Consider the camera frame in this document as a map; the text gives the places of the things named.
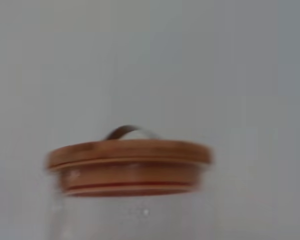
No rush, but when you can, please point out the glass water dispenser jar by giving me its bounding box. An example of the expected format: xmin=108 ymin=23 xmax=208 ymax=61
xmin=43 ymin=162 xmax=210 ymax=240

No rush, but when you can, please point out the wooden jar lid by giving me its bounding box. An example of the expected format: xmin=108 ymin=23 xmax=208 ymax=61
xmin=45 ymin=124 xmax=214 ymax=197

